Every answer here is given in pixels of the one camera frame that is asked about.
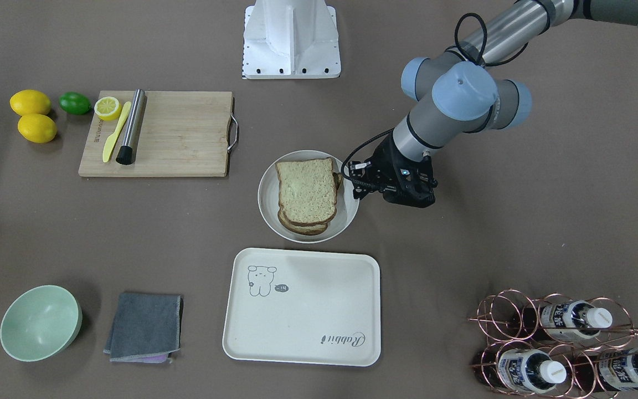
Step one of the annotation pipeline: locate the yellow lemon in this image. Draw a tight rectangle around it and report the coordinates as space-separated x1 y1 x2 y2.
9 89 52 116
17 114 58 144

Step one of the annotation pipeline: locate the grey folded cloth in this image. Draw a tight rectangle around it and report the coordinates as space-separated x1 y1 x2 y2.
103 292 184 364

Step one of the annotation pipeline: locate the mint green bowl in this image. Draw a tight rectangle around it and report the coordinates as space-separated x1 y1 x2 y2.
0 285 82 362

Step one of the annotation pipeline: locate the yellow plastic knife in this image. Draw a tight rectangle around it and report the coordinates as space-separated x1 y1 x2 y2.
103 101 132 162

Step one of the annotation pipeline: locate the yellow lemon upper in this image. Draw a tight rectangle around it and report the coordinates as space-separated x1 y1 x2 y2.
9 89 52 116

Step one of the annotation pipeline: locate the white round plate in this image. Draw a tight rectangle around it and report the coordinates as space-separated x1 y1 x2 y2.
258 150 360 243

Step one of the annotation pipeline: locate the cream rabbit tray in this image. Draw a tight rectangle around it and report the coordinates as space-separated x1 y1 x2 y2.
222 248 382 367

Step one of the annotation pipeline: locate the steel muddler black tip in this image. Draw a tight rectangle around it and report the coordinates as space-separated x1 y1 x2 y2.
116 89 147 166

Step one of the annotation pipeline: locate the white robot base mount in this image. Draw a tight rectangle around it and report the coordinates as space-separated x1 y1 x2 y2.
241 1 342 79

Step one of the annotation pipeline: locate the yellow lemon lower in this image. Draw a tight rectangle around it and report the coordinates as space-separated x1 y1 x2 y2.
17 114 58 144

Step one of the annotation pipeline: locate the copper wire bottle rack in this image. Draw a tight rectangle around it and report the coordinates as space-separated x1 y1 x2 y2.
471 289 638 398

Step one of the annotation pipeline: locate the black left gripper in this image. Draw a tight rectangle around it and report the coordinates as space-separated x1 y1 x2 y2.
332 133 438 208

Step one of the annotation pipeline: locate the bamboo cutting board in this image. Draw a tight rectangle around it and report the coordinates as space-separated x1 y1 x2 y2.
79 90 234 177

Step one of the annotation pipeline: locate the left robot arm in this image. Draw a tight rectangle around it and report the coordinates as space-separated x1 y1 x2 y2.
340 1 638 208

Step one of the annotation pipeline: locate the tea bottle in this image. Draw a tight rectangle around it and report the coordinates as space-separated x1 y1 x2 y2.
471 348 567 394
507 300 613 344
572 349 638 392

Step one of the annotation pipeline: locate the half lemon slice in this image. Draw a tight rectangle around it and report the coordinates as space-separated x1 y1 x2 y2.
94 96 122 121

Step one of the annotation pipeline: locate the green lime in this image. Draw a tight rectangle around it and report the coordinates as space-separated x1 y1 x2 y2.
58 91 92 115

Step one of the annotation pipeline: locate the tea bottle upper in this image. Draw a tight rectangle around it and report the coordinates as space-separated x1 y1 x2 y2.
507 300 613 344

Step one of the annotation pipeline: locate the bread slice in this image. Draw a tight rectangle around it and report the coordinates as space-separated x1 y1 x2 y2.
274 157 338 226
277 209 329 236

